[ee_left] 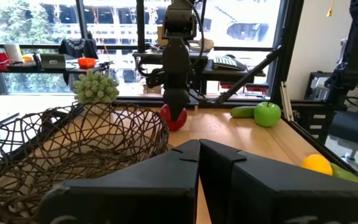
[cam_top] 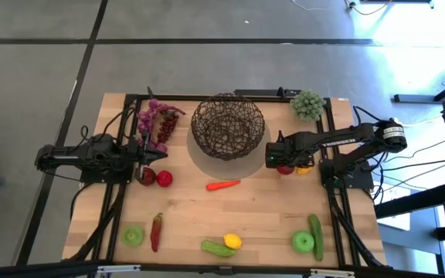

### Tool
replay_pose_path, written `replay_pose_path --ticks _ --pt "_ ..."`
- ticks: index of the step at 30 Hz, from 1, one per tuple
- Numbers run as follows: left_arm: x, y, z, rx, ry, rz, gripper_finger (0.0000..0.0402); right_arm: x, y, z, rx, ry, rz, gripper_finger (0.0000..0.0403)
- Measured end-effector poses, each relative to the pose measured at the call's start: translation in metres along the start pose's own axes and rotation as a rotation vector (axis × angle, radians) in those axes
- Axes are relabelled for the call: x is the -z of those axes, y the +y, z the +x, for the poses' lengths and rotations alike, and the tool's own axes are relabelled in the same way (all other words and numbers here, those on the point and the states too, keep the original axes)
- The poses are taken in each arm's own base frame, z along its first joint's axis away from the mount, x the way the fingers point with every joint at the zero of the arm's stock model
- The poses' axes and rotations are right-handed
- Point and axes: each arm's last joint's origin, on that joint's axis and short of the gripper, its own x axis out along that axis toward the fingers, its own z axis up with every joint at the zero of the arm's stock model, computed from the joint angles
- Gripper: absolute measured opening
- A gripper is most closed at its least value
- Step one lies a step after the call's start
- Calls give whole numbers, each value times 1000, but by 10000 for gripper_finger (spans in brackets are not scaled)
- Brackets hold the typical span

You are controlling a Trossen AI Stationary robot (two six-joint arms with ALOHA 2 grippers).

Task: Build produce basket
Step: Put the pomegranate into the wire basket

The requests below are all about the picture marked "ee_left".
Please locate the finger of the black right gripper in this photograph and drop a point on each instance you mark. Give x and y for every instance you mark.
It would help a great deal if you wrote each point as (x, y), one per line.
(169, 99)
(182, 99)

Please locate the red apple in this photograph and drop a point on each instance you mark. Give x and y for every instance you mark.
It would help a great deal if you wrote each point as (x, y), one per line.
(175, 127)

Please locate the black camera gantry frame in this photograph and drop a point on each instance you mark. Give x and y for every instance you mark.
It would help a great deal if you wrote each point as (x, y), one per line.
(291, 46)

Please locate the black standing desk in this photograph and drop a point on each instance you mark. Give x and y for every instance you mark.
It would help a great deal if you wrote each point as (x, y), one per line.
(213, 74)

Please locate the black computer case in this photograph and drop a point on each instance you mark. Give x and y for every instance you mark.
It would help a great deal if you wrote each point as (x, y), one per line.
(317, 85)

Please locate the green succulent in white pot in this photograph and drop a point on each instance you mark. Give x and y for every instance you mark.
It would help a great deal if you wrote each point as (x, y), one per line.
(95, 88)

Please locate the white roll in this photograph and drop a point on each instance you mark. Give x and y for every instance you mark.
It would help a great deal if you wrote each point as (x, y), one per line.
(13, 52)

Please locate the black drawer cabinet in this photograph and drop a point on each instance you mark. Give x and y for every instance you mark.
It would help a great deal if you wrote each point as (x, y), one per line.
(314, 124)

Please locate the silver aluminium extrusion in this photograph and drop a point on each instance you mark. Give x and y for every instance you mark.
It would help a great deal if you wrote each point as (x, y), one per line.
(286, 101)

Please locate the blue office chair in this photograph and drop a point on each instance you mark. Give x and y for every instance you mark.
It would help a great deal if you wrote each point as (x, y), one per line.
(353, 127)

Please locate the dark garment on chair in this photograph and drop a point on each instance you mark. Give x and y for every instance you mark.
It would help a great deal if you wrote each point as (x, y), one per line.
(78, 48)

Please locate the yellow fruit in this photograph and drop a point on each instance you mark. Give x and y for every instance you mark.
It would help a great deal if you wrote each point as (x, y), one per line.
(317, 164)

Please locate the green apple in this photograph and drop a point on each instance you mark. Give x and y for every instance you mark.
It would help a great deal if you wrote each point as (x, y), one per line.
(267, 115)

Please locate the red storage bin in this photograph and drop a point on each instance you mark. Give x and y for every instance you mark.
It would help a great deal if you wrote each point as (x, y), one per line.
(253, 87)

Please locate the orange container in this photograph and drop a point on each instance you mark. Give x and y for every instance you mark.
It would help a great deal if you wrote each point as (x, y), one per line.
(86, 63)

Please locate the grey box device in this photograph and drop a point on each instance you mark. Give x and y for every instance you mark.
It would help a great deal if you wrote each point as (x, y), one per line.
(53, 61)

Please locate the computer keyboard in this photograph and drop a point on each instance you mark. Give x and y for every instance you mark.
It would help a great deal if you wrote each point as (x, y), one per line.
(227, 62)

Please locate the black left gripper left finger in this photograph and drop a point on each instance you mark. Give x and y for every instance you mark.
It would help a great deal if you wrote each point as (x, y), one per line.
(129, 193)

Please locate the beige object on desk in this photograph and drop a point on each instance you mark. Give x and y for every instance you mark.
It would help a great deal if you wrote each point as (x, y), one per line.
(202, 45)

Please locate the black side desk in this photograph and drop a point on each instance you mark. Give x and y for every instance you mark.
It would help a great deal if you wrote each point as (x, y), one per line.
(42, 70)

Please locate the dark green cucumber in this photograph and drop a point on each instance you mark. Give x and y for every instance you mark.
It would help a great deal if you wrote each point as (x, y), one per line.
(242, 112)

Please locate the light green wrinkled pepper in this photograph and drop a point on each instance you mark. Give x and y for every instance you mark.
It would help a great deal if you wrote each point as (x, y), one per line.
(345, 175)

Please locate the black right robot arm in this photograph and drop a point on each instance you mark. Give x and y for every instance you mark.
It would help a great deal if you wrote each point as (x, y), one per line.
(179, 21)

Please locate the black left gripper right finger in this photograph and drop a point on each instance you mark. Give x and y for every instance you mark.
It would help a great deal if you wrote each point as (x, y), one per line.
(275, 193)

